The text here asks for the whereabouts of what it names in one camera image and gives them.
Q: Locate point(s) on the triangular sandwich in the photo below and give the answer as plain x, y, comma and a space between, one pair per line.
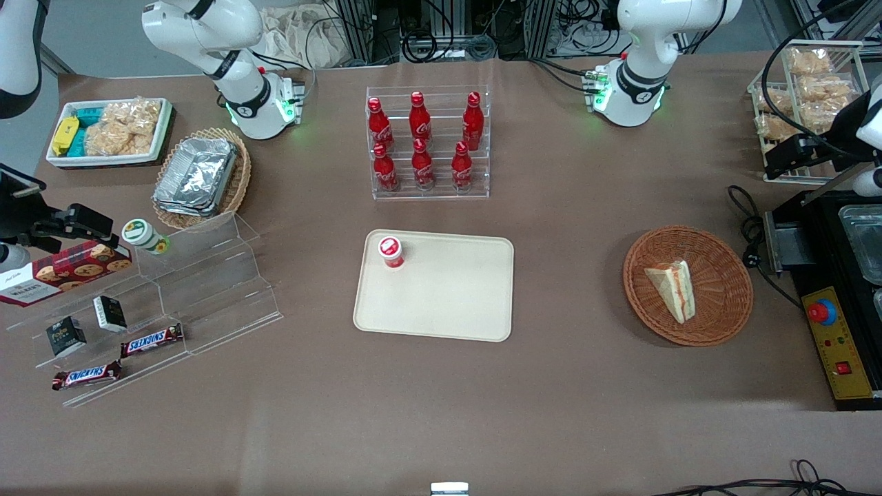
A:
672, 289

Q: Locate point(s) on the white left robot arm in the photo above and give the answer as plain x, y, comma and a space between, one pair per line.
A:
637, 89

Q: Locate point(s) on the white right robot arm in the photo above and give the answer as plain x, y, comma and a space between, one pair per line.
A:
242, 103

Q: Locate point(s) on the round brown wicker basket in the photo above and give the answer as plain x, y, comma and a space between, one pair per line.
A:
720, 303

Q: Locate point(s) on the oval wicker basket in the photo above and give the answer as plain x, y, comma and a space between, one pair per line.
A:
238, 182

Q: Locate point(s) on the beige plastic tray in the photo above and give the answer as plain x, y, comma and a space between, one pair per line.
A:
448, 296

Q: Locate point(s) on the clear bag of fried snacks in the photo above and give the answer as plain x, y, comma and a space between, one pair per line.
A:
827, 89
775, 127
775, 102
809, 62

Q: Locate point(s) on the red tartan cookie box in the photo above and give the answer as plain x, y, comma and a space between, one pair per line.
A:
65, 272

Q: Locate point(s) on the green lidded cup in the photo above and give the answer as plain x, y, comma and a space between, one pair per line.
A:
141, 234

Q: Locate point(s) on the yellow snack packet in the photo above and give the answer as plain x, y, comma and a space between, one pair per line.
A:
65, 134

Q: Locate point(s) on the teal snack packet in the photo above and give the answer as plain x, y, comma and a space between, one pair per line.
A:
78, 142
88, 116

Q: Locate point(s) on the black machine with yellow panel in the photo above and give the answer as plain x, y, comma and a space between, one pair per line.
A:
820, 241

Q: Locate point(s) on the clear bag of crackers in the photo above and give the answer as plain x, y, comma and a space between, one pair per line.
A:
138, 114
114, 141

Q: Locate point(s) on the clear snack display rack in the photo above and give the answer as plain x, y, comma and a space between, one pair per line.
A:
854, 65

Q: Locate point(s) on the small black carton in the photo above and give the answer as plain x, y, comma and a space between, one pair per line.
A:
110, 313
66, 336

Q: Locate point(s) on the aluminium foil container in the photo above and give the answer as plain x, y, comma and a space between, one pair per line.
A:
198, 172
180, 210

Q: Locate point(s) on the white plastic bin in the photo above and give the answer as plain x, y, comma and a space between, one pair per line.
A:
160, 134

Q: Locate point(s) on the brown snickers bar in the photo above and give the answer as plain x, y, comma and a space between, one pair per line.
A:
151, 340
86, 375

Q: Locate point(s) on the clear acrylic stepped shelf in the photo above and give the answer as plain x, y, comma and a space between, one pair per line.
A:
213, 289

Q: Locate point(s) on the red emergency stop button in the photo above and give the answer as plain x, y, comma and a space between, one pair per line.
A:
821, 312

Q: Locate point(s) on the beige cloth bag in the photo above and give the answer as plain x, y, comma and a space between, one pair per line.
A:
296, 38

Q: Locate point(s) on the red cola bottle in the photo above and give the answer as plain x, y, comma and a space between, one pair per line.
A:
473, 124
385, 171
419, 120
462, 169
422, 167
378, 126

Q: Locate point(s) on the red lidded yogurt cup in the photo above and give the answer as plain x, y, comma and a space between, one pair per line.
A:
391, 252

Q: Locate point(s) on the clear acrylic bottle rack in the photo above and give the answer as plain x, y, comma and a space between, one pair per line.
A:
441, 193

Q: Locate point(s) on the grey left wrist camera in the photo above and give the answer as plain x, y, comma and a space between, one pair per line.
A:
868, 183

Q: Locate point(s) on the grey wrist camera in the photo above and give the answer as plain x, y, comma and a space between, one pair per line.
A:
868, 183
12, 257

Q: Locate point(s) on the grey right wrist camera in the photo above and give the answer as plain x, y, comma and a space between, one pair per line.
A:
12, 257

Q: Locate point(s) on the red rocker switch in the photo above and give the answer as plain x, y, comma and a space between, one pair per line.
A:
844, 368

